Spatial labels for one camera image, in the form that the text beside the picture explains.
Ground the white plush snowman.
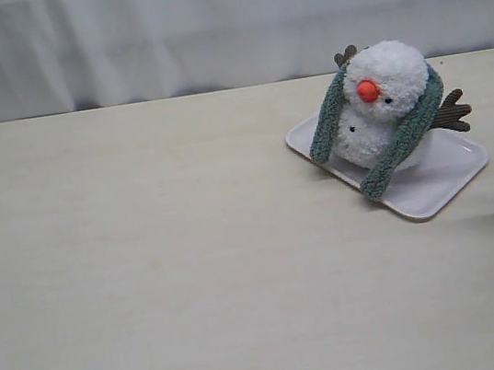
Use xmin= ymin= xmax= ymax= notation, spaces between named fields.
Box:
xmin=332 ymin=40 xmax=472 ymax=169

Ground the green knitted scarf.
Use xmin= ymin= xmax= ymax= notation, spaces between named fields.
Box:
xmin=309 ymin=60 xmax=443 ymax=202

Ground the white curtain backdrop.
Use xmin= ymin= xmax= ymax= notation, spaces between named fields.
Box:
xmin=0 ymin=0 xmax=494 ymax=122

